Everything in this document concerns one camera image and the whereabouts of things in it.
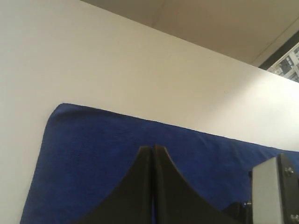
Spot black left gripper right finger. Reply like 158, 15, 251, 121
153, 145, 236, 224

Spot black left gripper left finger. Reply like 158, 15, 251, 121
75, 146, 152, 224

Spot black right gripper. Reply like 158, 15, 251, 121
222, 201, 253, 224

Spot blue towel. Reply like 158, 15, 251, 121
20, 104, 299, 224

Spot black window frame post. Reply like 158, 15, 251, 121
259, 31, 299, 70

